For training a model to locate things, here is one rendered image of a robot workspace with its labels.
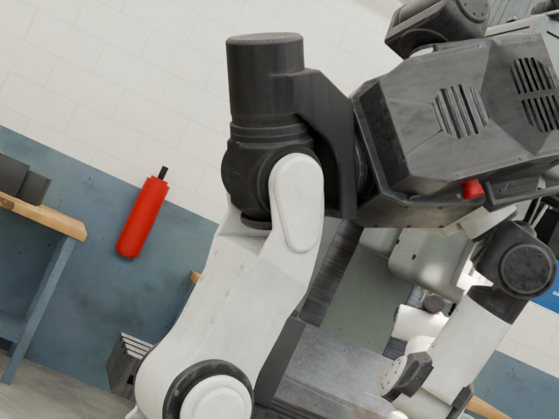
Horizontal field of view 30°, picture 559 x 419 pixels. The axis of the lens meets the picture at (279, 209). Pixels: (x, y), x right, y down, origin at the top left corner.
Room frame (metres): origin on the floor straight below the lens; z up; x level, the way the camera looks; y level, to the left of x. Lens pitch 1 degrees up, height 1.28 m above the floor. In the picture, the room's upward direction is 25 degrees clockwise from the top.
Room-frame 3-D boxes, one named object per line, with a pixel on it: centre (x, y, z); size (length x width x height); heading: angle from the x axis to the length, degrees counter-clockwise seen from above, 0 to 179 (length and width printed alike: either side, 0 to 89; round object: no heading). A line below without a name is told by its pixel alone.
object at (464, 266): (2.13, -0.40, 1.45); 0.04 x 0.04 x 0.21; 13
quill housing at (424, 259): (2.24, -0.38, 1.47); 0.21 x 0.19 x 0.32; 103
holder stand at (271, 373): (2.14, -0.03, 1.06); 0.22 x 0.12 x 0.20; 96
